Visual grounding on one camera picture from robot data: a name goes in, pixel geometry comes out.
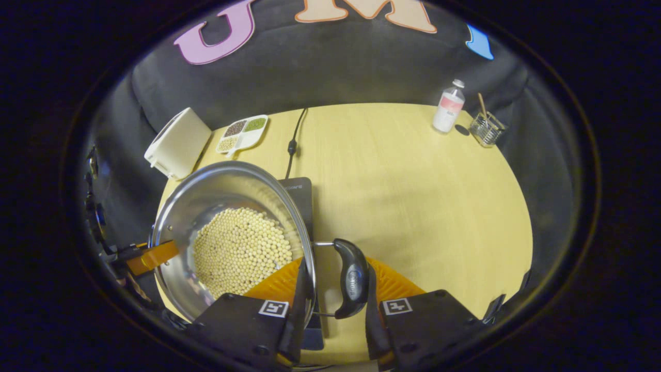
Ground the clear glass holder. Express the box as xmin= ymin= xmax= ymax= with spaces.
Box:
xmin=469 ymin=111 xmax=508 ymax=148

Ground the white boxy kitchen appliance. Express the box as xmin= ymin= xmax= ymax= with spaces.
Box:
xmin=144 ymin=107 xmax=213 ymax=180

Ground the clear bottle pink label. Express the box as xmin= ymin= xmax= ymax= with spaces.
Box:
xmin=432 ymin=79 xmax=466 ymax=134

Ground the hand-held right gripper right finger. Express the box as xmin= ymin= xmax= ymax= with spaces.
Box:
xmin=364 ymin=257 xmax=484 ymax=372

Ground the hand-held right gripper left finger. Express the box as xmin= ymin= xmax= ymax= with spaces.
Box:
xmin=188 ymin=257 xmax=316 ymax=370

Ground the heap of yellow soybeans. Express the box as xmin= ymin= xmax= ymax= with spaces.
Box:
xmin=192 ymin=208 xmax=294 ymax=301

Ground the stainless steel pot black handle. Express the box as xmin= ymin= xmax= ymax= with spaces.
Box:
xmin=149 ymin=160 xmax=370 ymax=324

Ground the black power cable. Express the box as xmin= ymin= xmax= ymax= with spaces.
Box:
xmin=285 ymin=107 xmax=309 ymax=180

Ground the black induction cooktop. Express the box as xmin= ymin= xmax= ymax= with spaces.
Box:
xmin=278 ymin=177 xmax=327 ymax=352

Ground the thin wooden stick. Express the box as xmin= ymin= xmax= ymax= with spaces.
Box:
xmin=477 ymin=92 xmax=491 ymax=128

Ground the white divided grain dish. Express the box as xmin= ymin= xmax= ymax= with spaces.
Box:
xmin=215 ymin=115 xmax=270 ymax=159

